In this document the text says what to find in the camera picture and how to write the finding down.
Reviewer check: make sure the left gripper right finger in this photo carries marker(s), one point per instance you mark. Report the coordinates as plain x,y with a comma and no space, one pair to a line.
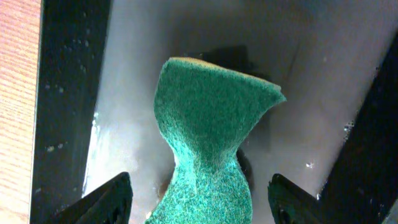
292,205

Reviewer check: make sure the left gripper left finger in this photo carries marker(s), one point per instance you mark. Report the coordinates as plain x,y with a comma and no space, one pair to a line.
110,203

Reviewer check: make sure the green yellow sponge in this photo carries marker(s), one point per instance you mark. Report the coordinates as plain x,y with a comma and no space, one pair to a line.
205,112

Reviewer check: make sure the dark rectangular tray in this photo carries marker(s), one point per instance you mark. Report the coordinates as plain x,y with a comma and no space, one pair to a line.
335,136

